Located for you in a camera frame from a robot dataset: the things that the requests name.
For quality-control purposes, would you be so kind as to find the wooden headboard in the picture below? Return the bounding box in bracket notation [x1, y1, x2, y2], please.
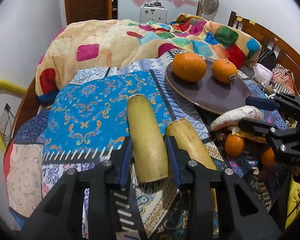
[228, 11, 300, 92]

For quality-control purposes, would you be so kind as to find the wooden bed frame side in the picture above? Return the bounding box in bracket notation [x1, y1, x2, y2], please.
[11, 77, 40, 138]

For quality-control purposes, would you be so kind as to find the striped cloth bag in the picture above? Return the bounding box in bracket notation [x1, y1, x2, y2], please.
[272, 63, 299, 96]

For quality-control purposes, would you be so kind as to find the brown wooden door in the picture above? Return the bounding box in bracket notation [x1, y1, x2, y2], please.
[64, 0, 112, 24]

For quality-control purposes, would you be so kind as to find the dark brown round plate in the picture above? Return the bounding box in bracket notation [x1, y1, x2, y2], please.
[165, 61, 252, 114]

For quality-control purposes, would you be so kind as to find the large orange left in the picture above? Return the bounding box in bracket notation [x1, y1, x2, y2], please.
[172, 51, 207, 82]

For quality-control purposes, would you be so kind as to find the colourful patchwork blanket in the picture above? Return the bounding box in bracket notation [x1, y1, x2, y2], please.
[36, 14, 262, 104]

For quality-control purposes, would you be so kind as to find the small orange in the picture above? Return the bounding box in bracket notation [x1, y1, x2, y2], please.
[261, 148, 276, 167]
[211, 59, 238, 84]

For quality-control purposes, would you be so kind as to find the yellow bag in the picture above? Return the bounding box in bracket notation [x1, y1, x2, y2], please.
[285, 175, 300, 229]

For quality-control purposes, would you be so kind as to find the small orange below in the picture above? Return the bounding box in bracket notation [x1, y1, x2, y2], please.
[224, 134, 245, 157]

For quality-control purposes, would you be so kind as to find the white standing fan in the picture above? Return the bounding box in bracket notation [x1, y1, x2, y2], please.
[199, 0, 219, 15]

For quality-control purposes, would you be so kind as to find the silver suitcase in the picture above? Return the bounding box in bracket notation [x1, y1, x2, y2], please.
[139, 2, 168, 23]

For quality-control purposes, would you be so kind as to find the wall socket with cables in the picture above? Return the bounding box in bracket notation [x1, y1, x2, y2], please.
[0, 104, 15, 142]

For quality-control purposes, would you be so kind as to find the pink patterned pouch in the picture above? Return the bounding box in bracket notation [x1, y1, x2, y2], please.
[253, 63, 273, 86]

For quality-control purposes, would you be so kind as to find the pale pinkish sweet potato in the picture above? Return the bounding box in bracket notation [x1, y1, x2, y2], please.
[210, 106, 263, 131]

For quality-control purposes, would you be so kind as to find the small orange far right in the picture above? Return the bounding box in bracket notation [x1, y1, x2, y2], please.
[261, 148, 276, 167]

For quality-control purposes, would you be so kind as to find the black bag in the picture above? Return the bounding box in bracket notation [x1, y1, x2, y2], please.
[257, 46, 276, 71]

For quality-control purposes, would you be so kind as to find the blue patterned bed sheet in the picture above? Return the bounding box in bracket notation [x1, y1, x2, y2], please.
[3, 48, 288, 240]

